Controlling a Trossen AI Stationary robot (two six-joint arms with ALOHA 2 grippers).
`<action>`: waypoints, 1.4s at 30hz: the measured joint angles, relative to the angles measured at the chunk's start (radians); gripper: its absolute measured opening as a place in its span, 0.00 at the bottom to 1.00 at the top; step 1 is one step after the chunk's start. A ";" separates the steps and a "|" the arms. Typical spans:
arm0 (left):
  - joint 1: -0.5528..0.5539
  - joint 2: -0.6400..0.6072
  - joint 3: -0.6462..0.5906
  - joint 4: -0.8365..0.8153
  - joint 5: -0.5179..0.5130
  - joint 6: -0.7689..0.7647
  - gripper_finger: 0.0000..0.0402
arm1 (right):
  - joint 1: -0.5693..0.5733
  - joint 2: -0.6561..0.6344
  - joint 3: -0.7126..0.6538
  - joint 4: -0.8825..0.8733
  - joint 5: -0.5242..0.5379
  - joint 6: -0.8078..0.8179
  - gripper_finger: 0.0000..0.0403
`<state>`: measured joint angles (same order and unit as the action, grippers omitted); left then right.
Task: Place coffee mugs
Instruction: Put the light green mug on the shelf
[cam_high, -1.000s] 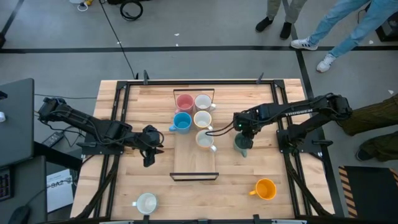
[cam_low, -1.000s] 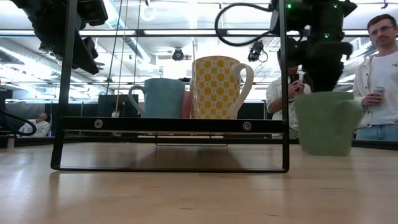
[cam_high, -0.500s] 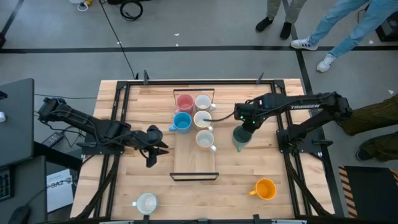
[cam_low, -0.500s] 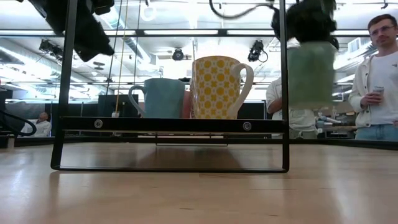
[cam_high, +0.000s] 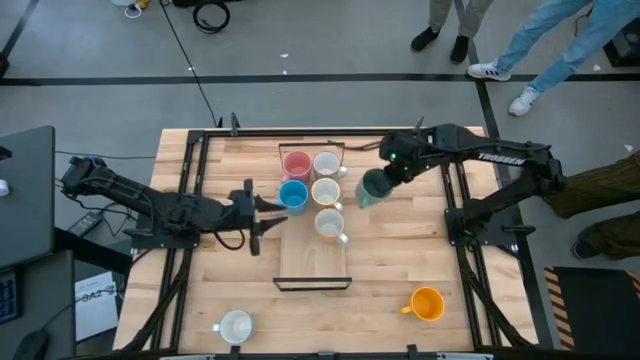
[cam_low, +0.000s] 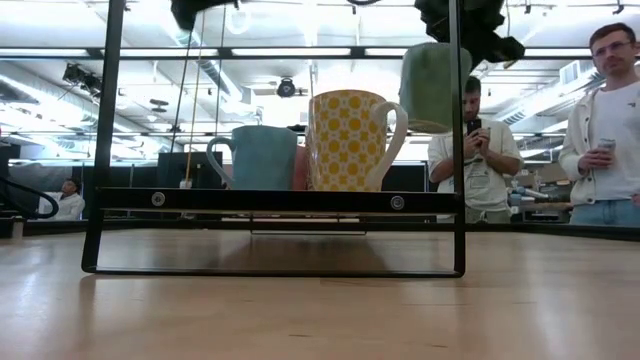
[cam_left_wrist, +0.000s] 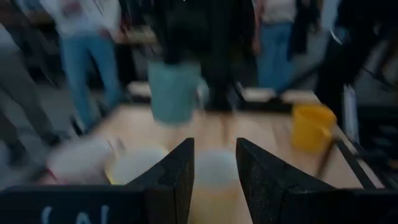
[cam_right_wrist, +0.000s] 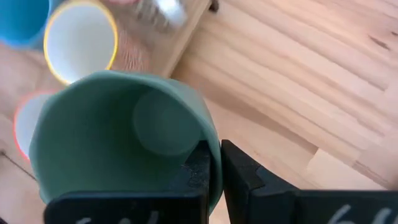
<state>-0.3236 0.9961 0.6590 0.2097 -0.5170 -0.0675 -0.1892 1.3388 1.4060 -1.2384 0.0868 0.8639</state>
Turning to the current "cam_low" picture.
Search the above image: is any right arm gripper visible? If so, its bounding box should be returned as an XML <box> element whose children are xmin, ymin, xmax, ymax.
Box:
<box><xmin>413</xmin><ymin>0</ymin><xmax>527</xmax><ymax>72</ymax></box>

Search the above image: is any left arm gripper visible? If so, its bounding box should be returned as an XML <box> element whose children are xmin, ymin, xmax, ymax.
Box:
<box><xmin>169</xmin><ymin>0</ymin><xmax>241</xmax><ymax>32</ymax></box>

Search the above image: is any green ceramic mug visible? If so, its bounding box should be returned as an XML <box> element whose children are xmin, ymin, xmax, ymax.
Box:
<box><xmin>398</xmin><ymin>41</ymin><xmax>474</xmax><ymax>135</ymax></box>

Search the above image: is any yellow patterned white mug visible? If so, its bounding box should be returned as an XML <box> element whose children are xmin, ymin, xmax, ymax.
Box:
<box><xmin>306</xmin><ymin>89</ymin><xmax>409</xmax><ymax>193</ymax></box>

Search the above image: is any blue ceramic mug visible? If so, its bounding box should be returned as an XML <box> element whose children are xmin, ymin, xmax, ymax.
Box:
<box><xmin>205</xmin><ymin>124</ymin><xmax>300</xmax><ymax>191</ymax></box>

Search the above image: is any pink ceramic mug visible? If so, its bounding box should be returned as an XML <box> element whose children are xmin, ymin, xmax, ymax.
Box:
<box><xmin>292</xmin><ymin>144</ymin><xmax>312</xmax><ymax>192</ymax></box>

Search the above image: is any person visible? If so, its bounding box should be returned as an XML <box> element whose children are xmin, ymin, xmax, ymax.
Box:
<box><xmin>37</xmin><ymin>177</ymin><xmax>86</xmax><ymax>222</ymax></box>
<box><xmin>427</xmin><ymin>75</ymin><xmax>525</xmax><ymax>225</ymax></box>
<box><xmin>557</xmin><ymin>22</ymin><xmax>640</xmax><ymax>227</ymax></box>

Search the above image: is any black round ceiling device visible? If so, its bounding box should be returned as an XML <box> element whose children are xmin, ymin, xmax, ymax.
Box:
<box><xmin>276</xmin><ymin>77</ymin><xmax>297</xmax><ymax>99</ymax></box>

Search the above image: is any black metal table frame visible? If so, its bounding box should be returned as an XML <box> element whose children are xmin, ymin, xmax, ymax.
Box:
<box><xmin>0</xmin><ymin>218</ymin><xmax>640</xmax><ymax>242</ymax></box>

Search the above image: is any wooden shelf with black frame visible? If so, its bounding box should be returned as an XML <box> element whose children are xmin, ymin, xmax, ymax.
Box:
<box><xmin>81</xmin><ymin>0</ymin><xmax>467</xmax><ymax>279</ymax></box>

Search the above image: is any black cable loop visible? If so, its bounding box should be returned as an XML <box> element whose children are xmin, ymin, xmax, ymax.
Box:
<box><xmin>0</xmin><ymin>177</ymin><xmax>60</xmax><ymax>220</ymax></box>

